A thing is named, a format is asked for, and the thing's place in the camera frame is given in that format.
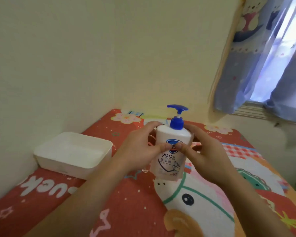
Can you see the person's right hand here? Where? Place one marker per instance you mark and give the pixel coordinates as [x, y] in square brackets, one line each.
[209, 160]

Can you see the person's left hand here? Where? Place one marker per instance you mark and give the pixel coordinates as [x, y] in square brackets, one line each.
[134, 149]

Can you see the person's right thumb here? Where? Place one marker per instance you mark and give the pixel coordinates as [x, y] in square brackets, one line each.
[187, 148]

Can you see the person's left thumb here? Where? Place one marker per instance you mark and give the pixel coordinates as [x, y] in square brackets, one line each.
[161, 147]

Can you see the white pump soap bottle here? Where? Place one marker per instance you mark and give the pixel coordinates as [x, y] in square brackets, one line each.
[171, 153]

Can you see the person's right forearm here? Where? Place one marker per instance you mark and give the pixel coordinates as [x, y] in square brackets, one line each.
[254, 209]

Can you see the person's left forearm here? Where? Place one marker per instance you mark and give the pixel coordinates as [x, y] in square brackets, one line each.
[81, 199]

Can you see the red cartoon print tablecloth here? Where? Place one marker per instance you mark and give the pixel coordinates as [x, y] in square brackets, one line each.
[162, 194]

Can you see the white plastic storage box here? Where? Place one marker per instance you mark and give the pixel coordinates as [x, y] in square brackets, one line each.
[72, 154]

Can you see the blue cartoon print curtain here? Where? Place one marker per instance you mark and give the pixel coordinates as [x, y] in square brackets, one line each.
[264, 56]

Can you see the window frame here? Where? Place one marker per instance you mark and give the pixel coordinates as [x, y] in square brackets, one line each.
[251, 109]

